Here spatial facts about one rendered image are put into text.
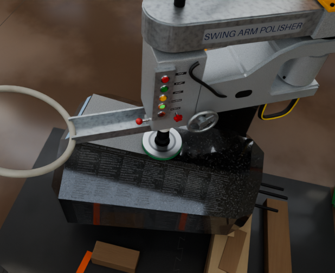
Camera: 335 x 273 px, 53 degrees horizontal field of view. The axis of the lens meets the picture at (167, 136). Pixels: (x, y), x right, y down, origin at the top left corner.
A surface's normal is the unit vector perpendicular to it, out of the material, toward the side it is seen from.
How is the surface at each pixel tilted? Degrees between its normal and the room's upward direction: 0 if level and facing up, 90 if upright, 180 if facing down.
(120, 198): 45
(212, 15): 0
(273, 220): 0
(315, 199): 0
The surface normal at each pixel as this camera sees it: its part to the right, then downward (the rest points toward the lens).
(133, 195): -0.07, 0.14
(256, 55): -0.55, -0.33
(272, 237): 0.08, -0.59
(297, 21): 0.29, 0.79
